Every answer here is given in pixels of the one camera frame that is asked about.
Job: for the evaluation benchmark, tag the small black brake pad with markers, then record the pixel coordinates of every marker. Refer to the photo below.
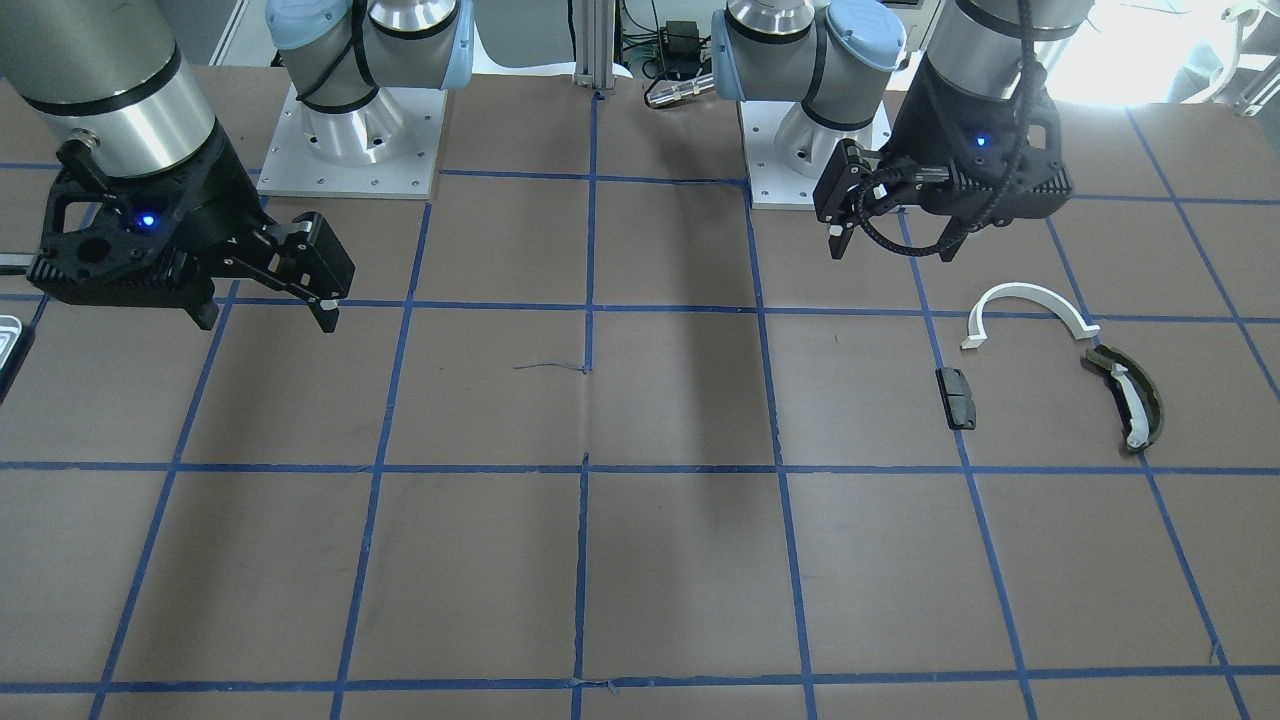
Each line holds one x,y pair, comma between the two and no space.
957,398

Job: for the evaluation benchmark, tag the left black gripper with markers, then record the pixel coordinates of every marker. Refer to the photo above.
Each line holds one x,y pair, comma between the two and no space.
925,125

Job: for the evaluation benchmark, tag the aluminium frame post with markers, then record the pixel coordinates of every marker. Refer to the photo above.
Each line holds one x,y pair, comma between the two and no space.
594,34

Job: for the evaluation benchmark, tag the white curved plastic part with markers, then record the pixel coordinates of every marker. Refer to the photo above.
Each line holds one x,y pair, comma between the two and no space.
1068,314

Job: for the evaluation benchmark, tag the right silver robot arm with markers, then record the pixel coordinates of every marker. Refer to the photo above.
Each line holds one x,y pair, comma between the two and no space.
113,71

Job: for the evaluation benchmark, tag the silver metal tray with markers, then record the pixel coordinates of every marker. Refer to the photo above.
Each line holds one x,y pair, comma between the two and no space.
13,335

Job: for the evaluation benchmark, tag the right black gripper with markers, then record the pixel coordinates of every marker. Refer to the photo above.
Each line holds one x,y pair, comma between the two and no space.
212,205

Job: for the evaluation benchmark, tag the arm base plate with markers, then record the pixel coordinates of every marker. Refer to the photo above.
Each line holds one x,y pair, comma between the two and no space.
386,150
786,151

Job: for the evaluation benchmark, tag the dark green brake shoe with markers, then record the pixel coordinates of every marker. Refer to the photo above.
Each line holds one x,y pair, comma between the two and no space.
1137,398

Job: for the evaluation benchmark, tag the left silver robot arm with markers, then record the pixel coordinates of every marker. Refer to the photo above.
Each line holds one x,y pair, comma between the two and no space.
837,60

